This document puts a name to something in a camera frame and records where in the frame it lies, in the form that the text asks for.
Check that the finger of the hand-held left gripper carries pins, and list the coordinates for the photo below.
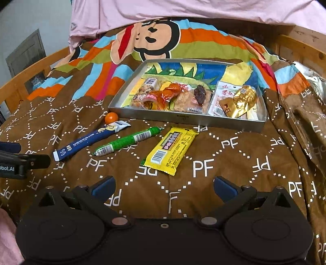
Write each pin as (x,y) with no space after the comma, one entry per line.
(10,147)
(30,160)

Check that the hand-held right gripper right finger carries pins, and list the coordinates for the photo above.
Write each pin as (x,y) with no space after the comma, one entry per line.
(225,188)

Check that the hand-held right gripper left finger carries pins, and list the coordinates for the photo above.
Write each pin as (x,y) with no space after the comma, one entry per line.
(104,187)

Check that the metal tray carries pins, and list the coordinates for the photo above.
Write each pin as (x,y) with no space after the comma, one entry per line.
(178,119)

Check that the white and green snack pouch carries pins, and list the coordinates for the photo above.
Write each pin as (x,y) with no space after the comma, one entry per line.
(221,98)

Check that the gold foil snack packet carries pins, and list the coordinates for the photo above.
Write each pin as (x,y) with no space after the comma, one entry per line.
(242,98)

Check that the red clear dark snack packet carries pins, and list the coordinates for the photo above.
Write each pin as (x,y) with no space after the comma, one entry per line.
(200,93)

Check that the orange snack packet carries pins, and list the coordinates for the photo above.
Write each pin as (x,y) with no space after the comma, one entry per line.
(168,94)

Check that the printed monkey blanket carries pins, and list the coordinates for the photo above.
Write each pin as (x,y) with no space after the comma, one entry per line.
(229,165)

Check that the blue tube packet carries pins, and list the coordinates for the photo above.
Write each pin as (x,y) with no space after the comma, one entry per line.
(81,144)

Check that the green sausage stick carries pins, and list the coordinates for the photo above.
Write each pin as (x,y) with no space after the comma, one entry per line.
(127,141)

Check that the yellow snack bar packet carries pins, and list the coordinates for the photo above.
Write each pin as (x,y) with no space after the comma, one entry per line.
(170,150)

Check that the pink garment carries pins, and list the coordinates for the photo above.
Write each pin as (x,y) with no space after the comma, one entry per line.
(9,237)

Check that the small orange ball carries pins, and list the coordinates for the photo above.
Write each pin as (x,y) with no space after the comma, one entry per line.
(112,117)

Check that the meat floss cake packet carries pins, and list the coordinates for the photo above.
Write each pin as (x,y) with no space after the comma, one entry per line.
(187,103)

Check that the clear packet of brown snack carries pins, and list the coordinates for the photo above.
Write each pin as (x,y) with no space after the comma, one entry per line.
(146,88)

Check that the floral satin quilt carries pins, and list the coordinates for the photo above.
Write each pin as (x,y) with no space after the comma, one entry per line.
(309,74)

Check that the pink pillow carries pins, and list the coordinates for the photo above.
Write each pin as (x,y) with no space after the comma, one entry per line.
(178,7)

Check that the grey wall panel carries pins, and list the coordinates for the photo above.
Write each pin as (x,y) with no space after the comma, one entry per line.
(25,53)

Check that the wooden bed frame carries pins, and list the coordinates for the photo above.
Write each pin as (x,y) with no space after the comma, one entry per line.
(300,48)

